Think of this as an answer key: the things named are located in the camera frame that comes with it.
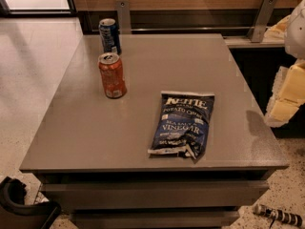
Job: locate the blue soda can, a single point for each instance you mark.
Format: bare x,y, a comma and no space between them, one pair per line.
109,35

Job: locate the grey drawer cabinet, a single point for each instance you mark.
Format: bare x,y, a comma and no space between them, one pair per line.
91,153

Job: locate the right metal wall bracket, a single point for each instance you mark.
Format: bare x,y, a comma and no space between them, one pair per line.
256,32

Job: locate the metal wall bracket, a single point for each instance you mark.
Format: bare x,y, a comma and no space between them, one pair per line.
124,16
256,32

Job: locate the blue Kettle chip bag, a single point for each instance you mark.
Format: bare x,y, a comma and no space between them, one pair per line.
183,124

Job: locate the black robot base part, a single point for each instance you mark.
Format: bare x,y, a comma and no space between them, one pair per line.
15,214

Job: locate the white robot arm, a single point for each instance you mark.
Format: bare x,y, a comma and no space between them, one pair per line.
288,92

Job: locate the left metal wall bracket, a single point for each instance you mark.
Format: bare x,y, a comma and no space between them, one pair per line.
124,16

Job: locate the orange soda can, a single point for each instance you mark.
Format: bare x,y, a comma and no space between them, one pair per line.
112,75

